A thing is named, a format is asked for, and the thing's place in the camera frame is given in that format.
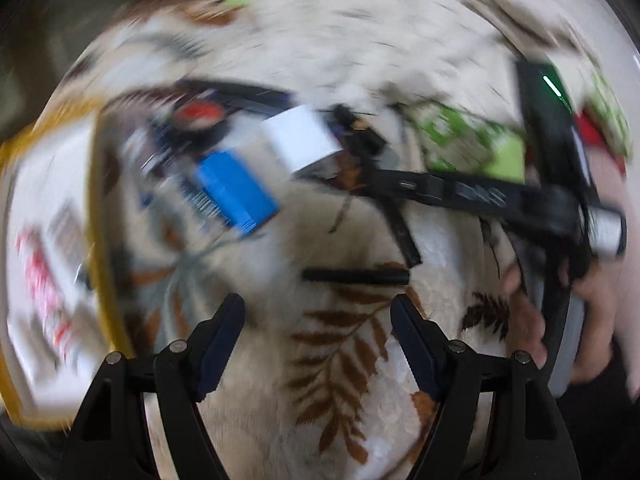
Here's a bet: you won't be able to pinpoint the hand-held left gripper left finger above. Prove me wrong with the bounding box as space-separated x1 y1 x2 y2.
60 292 247 480

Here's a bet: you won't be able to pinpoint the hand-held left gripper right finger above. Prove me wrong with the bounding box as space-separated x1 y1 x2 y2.
390 294 583 480

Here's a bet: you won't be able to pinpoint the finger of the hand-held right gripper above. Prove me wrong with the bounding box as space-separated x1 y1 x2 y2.
376 194 424 268
332 104 397 177

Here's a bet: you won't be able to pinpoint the black stick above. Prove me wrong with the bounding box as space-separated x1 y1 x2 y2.
301 267 412 287

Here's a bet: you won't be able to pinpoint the blue box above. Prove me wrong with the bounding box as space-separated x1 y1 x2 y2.
192 152 281 238

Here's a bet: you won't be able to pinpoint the yellow-rimmed white box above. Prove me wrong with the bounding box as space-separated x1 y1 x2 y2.
0 105 136 431

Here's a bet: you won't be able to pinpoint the person's right hand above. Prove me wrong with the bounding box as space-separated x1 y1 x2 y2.
504 260 626 386

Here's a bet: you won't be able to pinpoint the green red packet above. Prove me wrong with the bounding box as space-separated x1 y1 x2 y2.
577 60 633 176

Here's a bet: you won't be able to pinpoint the green white packet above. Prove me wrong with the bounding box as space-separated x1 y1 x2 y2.
412 102 527 183

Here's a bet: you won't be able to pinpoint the leaf printed blanket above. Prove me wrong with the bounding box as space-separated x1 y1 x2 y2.
65 0 640 480

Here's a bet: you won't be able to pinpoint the black purple pens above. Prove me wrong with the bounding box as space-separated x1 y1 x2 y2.
175 79 293 116

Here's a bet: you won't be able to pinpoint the red black round object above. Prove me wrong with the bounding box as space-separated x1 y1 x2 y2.
172 100 228 146

